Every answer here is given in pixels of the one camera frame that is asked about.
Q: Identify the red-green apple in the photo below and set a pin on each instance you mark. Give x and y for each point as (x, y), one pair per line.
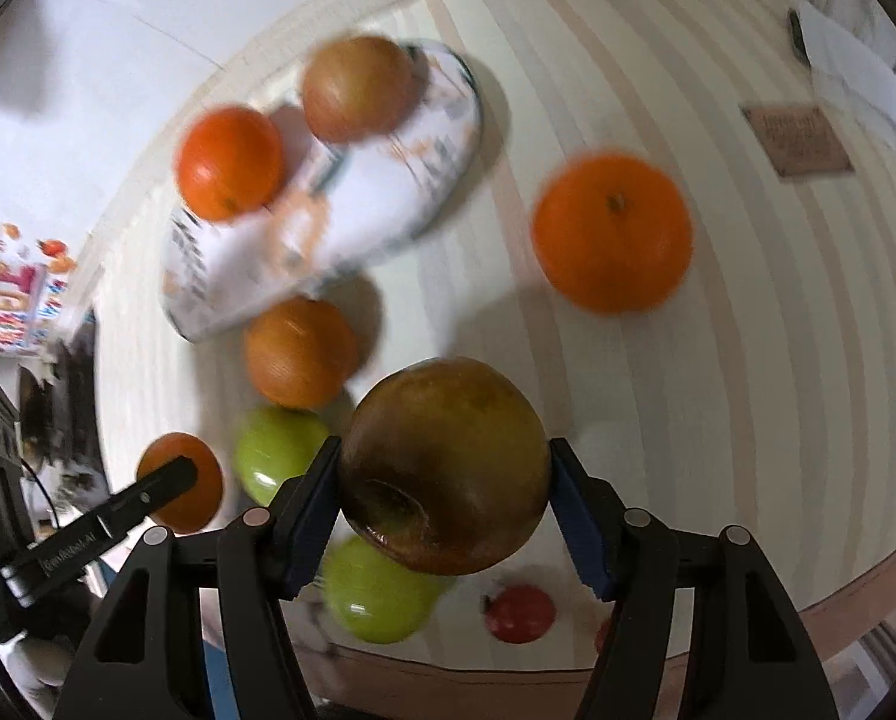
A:
(358, 90)

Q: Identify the brown bruised apple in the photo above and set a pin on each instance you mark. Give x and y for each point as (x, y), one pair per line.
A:
(444, 465)

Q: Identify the green apple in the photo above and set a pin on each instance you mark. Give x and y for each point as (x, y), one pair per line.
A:
(376, 600)
(275, 450)

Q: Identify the dark cluttered shelf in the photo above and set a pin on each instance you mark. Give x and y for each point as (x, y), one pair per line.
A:
(61, 405)

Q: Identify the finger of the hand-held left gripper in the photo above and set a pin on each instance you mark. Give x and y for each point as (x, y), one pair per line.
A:
(117, 514)

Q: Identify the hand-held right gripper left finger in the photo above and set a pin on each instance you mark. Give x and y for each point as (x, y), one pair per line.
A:
(311, 517)

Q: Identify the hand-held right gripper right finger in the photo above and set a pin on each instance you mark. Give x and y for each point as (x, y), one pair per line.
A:
(579, 525)

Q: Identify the white paper sheet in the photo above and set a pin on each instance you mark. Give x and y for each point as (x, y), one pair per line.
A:
(860, 75)

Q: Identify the white printed plate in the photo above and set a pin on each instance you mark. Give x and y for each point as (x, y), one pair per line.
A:
(388, 195)

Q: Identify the large orange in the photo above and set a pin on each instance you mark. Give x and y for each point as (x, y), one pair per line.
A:
(613, 232)

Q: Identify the brown square coaster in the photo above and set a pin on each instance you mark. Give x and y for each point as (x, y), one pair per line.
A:
(796, 139)

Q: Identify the colourful printed box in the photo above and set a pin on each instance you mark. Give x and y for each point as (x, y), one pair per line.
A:
(9, 292)

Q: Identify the small red fruit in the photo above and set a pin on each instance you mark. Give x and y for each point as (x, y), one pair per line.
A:
(519, 613)

